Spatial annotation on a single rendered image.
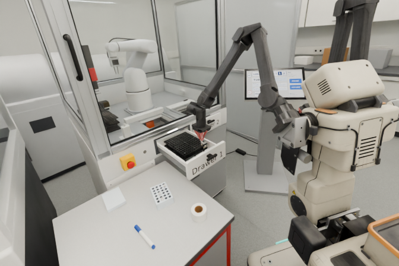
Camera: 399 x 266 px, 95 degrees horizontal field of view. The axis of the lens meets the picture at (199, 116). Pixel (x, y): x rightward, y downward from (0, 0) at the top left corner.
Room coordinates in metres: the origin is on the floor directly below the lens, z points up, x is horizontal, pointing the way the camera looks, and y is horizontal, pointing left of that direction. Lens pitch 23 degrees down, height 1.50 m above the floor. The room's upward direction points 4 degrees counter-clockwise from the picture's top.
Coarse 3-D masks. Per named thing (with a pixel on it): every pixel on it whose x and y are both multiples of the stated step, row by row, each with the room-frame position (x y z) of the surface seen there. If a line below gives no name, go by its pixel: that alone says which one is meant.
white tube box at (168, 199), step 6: (156, 186) 0.75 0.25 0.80; (162, 186) 0.74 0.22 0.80; (156, 192) 0.70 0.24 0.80; (162, 192) 0.70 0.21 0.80; (168, 192) 0.70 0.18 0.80; (156, 198) 0.67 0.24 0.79; (168, 198) 0.66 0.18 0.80; (156, 204) 0.63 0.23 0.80; (162, 204) 0.64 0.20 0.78; (168, 204) 0.65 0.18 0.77
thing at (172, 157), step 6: (180, 132) 1.16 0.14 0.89; (192, 132) 1.13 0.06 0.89; (168, 138) 1.09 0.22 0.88; (204, 138) 1.04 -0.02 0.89; (162, 144) 1.05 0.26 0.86; (210, 144) 0.99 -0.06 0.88; (162, 150) 0.97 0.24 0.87; (168, 150) 0.93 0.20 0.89; (168, 156) 0.92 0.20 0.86; (174, 156) 0.87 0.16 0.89; (174, 162) 0.87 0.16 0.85; (180, 162) 0.82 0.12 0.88; (180, 168) 0.83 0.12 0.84
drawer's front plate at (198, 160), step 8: (216, 144) 0.90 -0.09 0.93; (224, 144) 0.93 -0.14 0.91; (208, 152) 0.84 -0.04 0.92; (216, 152) 0.88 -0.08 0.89; (224, 152) 0.93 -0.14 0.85; (192, 160) 0.77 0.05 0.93; (200, 160) 0.80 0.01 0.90; (216, 160) 0.88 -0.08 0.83; (192, 168) 0.77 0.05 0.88; (200, 168) 0.80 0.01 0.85; (192, 176) 0.76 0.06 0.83
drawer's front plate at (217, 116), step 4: (208, 116) 1.31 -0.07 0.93; (212, 116) 1.32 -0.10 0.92; (216, 116) 1.35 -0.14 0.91; (220, 116) 1.38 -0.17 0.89; (216, 120) 1.35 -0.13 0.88; (220, 120) 1.38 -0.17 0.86; (208, 124) 1.29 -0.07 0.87; (216, 124) 1.34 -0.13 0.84; (220, 124) 1.38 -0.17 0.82; (212, 128) 1.31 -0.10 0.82
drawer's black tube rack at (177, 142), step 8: (176, 136) 1.09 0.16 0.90; (184, 136) 1.08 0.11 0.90; (192, 136) 1.07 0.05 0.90; (168, 144) 0.98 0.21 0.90; (176, 144) 0.98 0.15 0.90; (184, 144) 0.97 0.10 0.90; (192, 144) 0.97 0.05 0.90; (200, 144) 0.96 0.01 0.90; (176, 152) 0.94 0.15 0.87; (184, 152) 0.93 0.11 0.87; (192, 152) 0.93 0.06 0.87; (200, 152) 0.93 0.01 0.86
